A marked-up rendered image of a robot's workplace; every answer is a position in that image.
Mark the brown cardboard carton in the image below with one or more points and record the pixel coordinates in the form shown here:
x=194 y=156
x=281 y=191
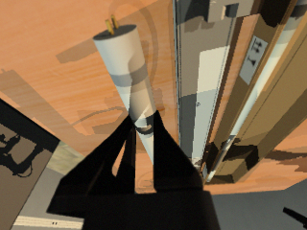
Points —
x=279 y=109

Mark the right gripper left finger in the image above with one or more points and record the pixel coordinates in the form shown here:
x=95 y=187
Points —
x=93 y=175

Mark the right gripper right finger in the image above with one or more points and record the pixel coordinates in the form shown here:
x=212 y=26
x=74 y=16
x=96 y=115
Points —
x=172 y=169

